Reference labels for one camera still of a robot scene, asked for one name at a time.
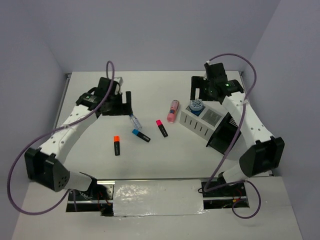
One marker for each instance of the orange cap black highlighter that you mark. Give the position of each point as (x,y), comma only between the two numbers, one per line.
(116,144)

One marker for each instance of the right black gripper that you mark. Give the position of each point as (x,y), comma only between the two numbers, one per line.
(198,82)

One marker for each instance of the white slotted organizer box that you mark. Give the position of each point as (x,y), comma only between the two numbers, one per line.
(204,124)

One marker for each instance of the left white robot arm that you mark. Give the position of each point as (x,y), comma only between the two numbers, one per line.
(45,165)

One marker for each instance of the pink cap crayon tube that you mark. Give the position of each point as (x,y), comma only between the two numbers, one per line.
(171,117)

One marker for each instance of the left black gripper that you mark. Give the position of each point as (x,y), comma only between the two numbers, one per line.
(125,109)

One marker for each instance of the pink cap black highlighter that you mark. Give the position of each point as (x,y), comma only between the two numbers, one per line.
(161,128)

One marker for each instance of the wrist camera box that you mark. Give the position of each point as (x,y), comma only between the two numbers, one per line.
(119,80)
(208,70)

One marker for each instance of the blue splash-label round jar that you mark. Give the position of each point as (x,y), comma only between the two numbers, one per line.
(196,106)

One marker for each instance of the clear blue-cap spray bottle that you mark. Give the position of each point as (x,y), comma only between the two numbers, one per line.
(135,122)

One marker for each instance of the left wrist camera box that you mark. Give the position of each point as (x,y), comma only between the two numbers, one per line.
(119,80)

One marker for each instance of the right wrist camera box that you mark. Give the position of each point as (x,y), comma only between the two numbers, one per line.
(208,70)

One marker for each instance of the blue cap black highlighter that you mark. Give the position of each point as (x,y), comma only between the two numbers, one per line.
(141,135)

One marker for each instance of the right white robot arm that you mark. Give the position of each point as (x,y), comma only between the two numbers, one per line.
(264,151)

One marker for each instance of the silver foil-covered panel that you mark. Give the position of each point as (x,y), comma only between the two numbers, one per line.
(157,198)

